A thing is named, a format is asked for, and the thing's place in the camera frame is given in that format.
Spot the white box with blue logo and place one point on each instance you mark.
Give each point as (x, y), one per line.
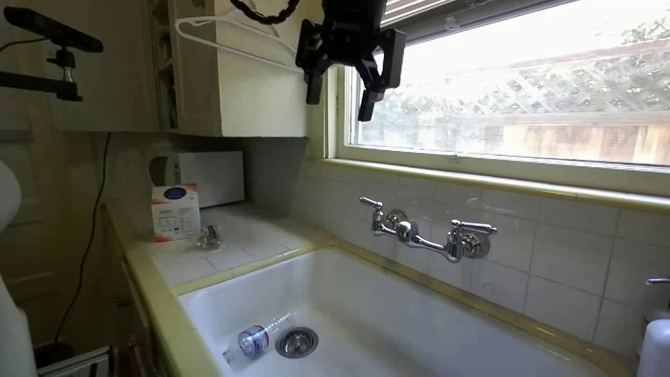
(174, 213)

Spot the white ceramic sink basin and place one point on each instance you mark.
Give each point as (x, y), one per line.
(363, 316)

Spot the metal sink drain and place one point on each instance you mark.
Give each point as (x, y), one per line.
(296, 342)

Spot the cream wall cabinet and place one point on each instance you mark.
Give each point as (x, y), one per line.
(231, 71)

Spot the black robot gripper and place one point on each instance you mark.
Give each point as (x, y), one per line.
(352, 28)

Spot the small shiny metal object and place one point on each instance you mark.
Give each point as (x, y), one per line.
(209, 238)

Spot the white plastic clothes hanger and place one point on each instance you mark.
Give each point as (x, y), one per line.
(231, 42)

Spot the window with cream frame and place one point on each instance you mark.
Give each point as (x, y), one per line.
(516, 98)

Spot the white container with black base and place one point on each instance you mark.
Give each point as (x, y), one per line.
(13, 335)

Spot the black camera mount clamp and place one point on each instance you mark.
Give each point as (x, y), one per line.
(56, 77)

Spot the white rounded plastic object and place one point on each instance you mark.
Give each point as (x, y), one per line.
(8, 196)

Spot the white countertop appliance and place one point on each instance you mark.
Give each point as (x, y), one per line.
(210, 176)

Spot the white soap dispenser bottle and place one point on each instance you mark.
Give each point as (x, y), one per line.
(656, 335)

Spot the clear bottle with blue cap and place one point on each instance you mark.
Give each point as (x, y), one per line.
(252, 341)

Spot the chrome tap swivel nozzle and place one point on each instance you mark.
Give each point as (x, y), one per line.
(407, 231)

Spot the black stereo camera on mount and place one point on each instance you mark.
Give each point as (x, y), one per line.
(54, 30)

